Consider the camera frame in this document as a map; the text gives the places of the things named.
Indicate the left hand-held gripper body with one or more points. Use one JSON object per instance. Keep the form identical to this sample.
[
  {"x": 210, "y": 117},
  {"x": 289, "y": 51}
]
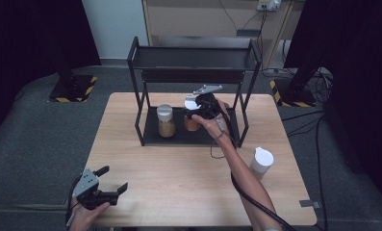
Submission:
[{"x": 89, "y": 189}]

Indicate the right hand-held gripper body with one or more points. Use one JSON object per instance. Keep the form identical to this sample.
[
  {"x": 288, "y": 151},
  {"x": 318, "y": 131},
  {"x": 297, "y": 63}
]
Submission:
[{"x": 208, "y": 104}]

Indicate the orange powder jar grey lid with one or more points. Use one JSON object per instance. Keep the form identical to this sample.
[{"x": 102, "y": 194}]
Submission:
[{"x": 191, "y": 124}]

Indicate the tan powder jar grey lid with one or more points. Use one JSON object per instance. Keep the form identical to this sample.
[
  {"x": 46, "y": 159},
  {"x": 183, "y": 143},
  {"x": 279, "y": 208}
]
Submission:
[{"x": 166, "y": 128}]

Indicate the black metal shelf rack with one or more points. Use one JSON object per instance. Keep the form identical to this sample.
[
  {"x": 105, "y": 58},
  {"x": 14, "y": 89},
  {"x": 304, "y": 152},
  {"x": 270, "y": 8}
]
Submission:
[{"x": 195, "y": 57}]

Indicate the person's right hand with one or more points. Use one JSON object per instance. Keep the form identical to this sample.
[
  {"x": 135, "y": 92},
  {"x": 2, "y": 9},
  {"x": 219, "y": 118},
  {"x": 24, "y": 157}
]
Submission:
[{"x": 219, "y": 128}]

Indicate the person's left hand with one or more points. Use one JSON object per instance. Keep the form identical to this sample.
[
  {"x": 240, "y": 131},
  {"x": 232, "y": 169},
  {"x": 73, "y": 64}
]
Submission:
[{"x": 84, "y": 218}]

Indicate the white bottle with spout lid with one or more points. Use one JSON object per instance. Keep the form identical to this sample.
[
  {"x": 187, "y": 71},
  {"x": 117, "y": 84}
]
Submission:
[{"x": 262, "y": 159}]

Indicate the small grey box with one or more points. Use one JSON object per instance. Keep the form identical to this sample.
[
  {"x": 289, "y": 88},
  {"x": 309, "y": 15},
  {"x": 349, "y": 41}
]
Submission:
[{"x": 248, "y": 32}]

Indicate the black stand with striped base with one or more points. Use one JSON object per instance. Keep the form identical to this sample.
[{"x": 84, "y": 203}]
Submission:
[
  {"x": 71, "y": 89},
  {"x": 294, "y": 93}
]

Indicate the white power strip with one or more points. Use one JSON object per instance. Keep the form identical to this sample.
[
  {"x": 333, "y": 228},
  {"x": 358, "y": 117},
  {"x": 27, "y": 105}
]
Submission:
[{"x": 268, "y": 4}]

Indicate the grey tape piece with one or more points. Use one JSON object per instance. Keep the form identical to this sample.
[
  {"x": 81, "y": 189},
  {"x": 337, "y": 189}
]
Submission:
[{"x": 309, "y": 203}]

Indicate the black curtain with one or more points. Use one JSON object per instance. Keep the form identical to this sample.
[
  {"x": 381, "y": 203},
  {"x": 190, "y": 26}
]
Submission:
[
  {"x": 25, "y": 38},
  {"x": 355, "y": 48}
]

